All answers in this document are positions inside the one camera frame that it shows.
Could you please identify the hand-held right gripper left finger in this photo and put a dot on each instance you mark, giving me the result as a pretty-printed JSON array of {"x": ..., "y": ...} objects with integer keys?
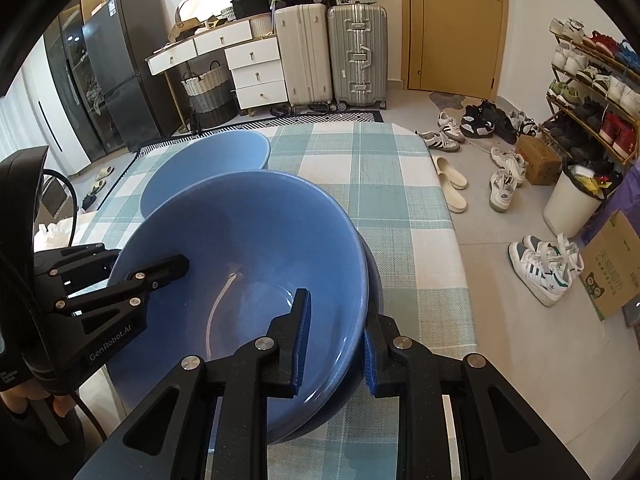
[{"x": 302, "y": 350}]

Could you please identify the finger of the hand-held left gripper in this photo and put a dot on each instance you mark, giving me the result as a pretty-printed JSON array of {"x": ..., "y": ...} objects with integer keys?
[
  {"x": 75, "y": 265},
  {"x": 150, "y": 275}
]

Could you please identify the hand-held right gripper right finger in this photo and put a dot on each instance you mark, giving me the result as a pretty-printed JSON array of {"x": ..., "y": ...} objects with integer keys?
[{"x": 371, "y": 367}]

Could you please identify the large blue bowl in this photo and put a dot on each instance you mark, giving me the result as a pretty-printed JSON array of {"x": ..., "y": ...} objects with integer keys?
[{"x": 340, "y": 405}]

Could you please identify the light blue bowl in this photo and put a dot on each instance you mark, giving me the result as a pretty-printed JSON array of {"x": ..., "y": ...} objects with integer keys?
[{"x": 210, "y": 165}]

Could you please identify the person's left hand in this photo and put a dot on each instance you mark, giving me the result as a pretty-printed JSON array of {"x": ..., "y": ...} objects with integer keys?
[{"x": 62, "y": 404}]

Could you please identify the white crumpled tissue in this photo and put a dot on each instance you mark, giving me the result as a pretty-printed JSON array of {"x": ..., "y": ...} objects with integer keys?
[{"x": 55, "y": 232}]

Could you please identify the beige floor slipper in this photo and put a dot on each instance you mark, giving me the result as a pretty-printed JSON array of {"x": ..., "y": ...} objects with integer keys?
[
  {"x": 92, "y": 195},
  {"x": 104, "y": 172}
]

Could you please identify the dark glass-door cabinet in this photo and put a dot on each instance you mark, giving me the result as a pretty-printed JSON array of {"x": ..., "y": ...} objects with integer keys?
[{"x": 70, "y": 90}]

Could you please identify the teal plaid tablecloth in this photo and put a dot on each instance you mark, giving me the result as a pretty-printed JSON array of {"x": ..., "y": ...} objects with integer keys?
[{"x": 375, "y": 185}]

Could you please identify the white and green sneaker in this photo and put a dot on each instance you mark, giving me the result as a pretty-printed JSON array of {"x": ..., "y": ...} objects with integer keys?
[
  {"x": 555, "y": 260},
  {"x": 535, "y": 275}
]

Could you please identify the cream clog slipper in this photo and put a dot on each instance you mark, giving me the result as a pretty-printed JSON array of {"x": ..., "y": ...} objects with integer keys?
[
  {"x": 447, "y": 170},
  {"x": 455, "y": 197}
]

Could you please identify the woven two-tone basket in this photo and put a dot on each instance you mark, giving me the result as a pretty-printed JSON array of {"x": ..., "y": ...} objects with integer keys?
[{"x": 207, "y": 92}]

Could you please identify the dark grey fridge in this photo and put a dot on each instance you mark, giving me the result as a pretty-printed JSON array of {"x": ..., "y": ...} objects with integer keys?
[{"x": 130, "y": 75}]

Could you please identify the plain white sneaker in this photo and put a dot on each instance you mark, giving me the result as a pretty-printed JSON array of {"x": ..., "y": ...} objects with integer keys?
[
  {"x": 502, "y": 190},
  {"x": 507, "y": 165}
]

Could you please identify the white desk with drawers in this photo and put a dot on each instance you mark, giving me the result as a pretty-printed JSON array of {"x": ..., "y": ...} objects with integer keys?
[{"x": 250, "y": 65}]

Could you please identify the white black-striped sneaker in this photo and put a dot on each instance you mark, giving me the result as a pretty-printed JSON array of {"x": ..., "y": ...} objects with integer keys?
[
  {"x": 450, "y": 125},
  {"x": 437, "y": 141}
]

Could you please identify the white trash bin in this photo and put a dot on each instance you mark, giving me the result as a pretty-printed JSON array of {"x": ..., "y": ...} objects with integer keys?
[{"x": 570, "y": 205}]

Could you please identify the large printed cardboard box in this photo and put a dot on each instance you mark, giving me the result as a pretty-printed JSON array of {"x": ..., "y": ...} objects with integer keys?
[{"x": 612, "y": 265}]

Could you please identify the small cardboard box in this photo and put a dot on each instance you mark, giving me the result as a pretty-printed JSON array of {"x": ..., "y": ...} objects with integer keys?
[{"x": 537, "y": 160}]

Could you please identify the black sneaker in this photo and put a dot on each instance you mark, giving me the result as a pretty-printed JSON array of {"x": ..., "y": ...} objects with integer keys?
[
  {"x": 475, "y": 122},
  {"x": 502, "y": 122}
]

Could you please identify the cream hard-shell suitcase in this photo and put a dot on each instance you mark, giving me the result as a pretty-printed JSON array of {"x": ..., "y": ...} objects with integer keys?
[{"x": 302, "y": 55}]

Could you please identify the grey door mat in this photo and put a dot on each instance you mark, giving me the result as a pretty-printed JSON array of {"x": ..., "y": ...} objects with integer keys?
[{"x": 447, "y": 101}]

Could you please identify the oval white mirror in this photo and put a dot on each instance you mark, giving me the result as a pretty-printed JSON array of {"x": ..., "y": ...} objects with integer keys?
[{"x": 210, "y": 0}]

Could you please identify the silver hard-shell suitcase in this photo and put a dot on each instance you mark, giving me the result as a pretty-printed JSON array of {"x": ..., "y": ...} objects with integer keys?
[{"x": 357, "y": 55}]

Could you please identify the purple bag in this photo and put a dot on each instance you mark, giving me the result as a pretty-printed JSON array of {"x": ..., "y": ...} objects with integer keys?
[{"x": 631, "y": 190}]

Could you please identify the wooden door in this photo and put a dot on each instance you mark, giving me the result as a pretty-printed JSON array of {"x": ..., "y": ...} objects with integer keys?
[{"x": 455, "y": 25}]

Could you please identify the metal shoe rack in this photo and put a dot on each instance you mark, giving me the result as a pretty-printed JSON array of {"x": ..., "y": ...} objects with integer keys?
[{"x": 557, "y": 67}]

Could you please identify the group of assorted shoes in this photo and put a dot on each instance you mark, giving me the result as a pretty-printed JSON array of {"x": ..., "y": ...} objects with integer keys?
[{"x": 610, "y": 90}]

